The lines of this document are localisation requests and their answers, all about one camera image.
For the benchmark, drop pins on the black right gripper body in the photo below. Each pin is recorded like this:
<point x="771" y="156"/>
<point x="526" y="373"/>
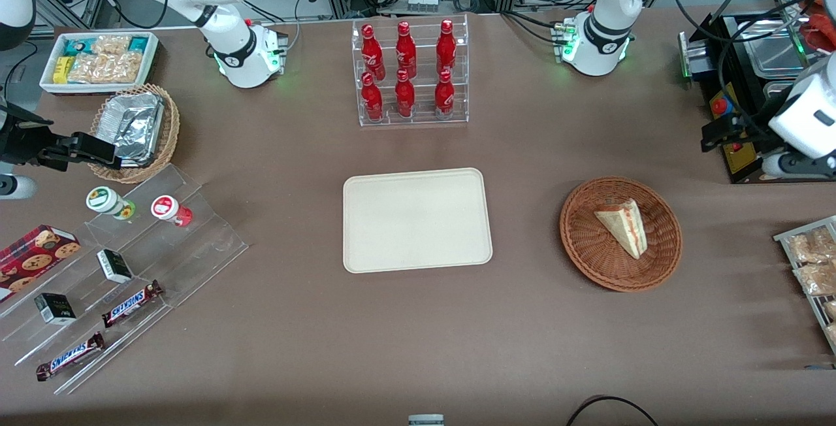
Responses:
<point x="21" y="147"/>

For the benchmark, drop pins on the triangular sandwich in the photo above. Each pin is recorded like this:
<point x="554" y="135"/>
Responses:
<point x="622" y="225"/>

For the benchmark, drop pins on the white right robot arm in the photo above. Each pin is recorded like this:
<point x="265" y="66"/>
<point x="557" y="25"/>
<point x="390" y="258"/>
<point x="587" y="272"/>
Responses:
<point x="222" y="40"/>

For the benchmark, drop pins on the oval tan wicker basket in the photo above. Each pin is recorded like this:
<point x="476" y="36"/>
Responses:
<point x="168" y="125"/>

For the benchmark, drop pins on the grey metal rack tray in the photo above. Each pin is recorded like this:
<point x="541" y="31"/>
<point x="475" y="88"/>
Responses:
<point x="784" y="238"/>

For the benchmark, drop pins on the round brown wicker basket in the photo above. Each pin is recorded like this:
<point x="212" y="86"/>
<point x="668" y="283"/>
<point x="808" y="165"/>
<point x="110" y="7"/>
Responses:
<point x="584" y="249"/>

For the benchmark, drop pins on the beige rectangular serving tray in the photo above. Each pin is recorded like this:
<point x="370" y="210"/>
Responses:
<point x="417" y="220"/>

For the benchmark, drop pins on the red emergency stop button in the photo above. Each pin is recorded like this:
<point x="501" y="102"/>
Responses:
<point x="720" y="106"/>

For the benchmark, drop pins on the silver foil container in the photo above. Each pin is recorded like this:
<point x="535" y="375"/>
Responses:
<point x="134" y="125"/>

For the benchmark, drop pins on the white cup green label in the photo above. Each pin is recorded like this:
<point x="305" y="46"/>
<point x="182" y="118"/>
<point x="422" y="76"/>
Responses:
<point x="104" y="200"/>

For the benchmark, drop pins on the white rectangular snack bin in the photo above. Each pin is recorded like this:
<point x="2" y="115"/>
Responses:
<point x="49" y="85"/>

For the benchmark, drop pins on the steel food pan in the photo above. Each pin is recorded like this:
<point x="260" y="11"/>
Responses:
<point x="777" y="53"/>

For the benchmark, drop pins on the yellow snack packet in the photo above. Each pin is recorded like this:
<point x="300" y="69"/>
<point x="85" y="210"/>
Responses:
<point x="62" y="70"/>

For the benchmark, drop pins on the large clear nut bag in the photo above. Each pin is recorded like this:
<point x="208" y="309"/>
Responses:
<point x="104" y="68"/>

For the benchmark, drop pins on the white cup red label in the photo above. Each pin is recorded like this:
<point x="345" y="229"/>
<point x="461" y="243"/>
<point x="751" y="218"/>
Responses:
<point x="166" y="208"/>

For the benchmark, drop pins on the black machine yellow panel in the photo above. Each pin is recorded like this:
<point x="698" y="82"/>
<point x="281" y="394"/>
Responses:
<point x="731" y="40"/>

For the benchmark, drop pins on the teal snack packet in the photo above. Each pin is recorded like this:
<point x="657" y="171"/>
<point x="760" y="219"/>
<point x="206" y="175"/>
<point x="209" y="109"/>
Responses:
<point x="78" y="46"/>
<point x="138" y="43"/>

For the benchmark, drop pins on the small clear nut bag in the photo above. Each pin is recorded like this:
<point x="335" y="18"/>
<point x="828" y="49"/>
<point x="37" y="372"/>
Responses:
<point x="111" y="44"/>

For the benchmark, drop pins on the red orange bag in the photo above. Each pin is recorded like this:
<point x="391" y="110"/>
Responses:
<point x="820" y="31"/>

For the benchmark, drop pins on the small black carton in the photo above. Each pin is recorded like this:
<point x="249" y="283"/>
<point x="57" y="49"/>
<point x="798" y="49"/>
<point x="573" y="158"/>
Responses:
<point x="55" y="308"/>
<point x="114" y="266"/>

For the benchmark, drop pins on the red cookie box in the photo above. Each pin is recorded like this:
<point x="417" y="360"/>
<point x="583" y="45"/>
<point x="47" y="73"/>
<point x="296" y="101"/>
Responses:
<point x="32" y="259"/>

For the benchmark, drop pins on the clear pastry snack bag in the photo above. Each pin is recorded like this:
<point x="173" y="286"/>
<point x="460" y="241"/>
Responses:
<point x="831" y="310"/>
<point x="810" y="246"/>
<point x="816" y="279"/>
<point x="832" y="334"/>

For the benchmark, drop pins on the clear acrylic stepped shelf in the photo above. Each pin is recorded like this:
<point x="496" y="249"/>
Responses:
<point x="196" y="243"/>

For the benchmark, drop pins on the brown Snickers bar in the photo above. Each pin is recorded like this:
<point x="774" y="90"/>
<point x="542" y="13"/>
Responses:
<point x="70" y="356"/>
<point x="130" y="304"/>

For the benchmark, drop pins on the red cola bottle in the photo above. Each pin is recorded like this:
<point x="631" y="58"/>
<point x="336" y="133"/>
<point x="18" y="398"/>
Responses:
<point x="372" y="100"/>
<point x="405" y="50"/>
<point x="444" y="95"/>
<point x="405" y="97"/>
<point x="371" y="53"/>
<point x="446" y="47"/>

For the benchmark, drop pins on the clear acrylic bottle rack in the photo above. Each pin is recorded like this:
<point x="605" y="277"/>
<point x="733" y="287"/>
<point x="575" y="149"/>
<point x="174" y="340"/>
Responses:
<point x="410" y="122"/>

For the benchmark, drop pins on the white power strip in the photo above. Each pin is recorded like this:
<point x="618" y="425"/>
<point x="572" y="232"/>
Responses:
<point x="421" y="3"/>

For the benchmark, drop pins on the small grey device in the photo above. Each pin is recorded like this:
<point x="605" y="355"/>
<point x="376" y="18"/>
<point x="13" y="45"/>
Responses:
<point x="426" y="420"/>

